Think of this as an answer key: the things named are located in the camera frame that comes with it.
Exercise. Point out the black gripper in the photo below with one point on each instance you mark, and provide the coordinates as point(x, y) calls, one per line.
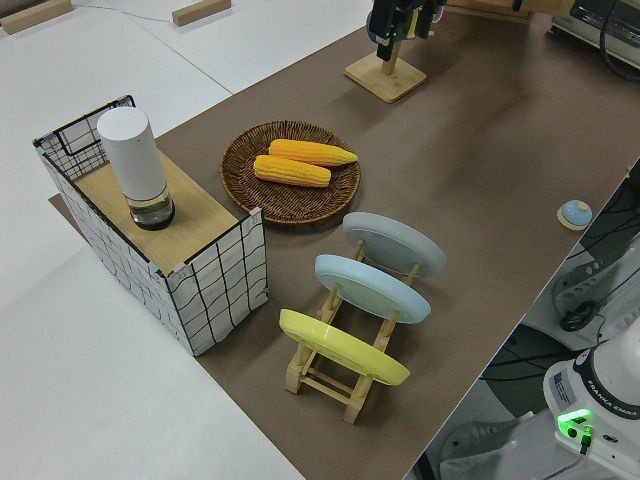
point(390, 20)

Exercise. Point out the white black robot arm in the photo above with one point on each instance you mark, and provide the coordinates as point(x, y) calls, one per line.
point(615, 400)

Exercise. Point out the wooden mug tree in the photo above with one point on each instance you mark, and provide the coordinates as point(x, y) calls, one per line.
point(385, 82)

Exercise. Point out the blue mug yellow inside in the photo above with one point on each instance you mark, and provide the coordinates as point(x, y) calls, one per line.
point(412, 25)

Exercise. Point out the pink mug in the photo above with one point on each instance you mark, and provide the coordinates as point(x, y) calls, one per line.
point(436, 16)

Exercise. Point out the yellow corn cob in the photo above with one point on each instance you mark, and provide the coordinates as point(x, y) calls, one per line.
point(312, 151)
point(292, 171)

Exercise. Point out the large brown table mat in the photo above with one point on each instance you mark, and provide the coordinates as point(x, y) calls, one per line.
point(450, 175)

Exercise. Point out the short wooden block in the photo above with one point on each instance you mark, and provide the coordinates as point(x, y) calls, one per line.
point(200, 11)

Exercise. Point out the grey plate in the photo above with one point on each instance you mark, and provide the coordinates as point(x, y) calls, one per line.
point(395, 245)

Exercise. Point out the cream toaster oven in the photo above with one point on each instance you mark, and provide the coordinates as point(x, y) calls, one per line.
point(585, 27)

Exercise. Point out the round wicker basket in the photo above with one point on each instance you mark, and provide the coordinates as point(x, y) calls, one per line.
point(250, 200)

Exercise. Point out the light blue plate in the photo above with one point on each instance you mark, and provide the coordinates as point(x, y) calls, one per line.
point(372, 287)

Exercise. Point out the blue desk bell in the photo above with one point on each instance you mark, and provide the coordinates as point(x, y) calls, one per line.
point(576, 214)

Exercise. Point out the wooden board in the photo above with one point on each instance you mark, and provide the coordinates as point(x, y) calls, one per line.
point(190, 220)

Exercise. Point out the white cylinder glass base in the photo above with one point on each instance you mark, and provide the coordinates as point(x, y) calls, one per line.
point(132, 160)

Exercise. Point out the yellow plate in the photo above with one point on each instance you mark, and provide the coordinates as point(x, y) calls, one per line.
point(345, 347)

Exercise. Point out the long wooden block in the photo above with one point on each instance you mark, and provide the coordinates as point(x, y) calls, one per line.
point(35, 15)

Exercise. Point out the wooden plate rack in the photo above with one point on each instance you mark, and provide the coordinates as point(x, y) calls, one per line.
point(352, 405)

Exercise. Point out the white perforated metal bracket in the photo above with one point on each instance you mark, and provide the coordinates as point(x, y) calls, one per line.
point(575, 285)

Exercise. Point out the grey perforated metal bracket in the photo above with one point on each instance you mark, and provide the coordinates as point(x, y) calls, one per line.
point(475, 440)

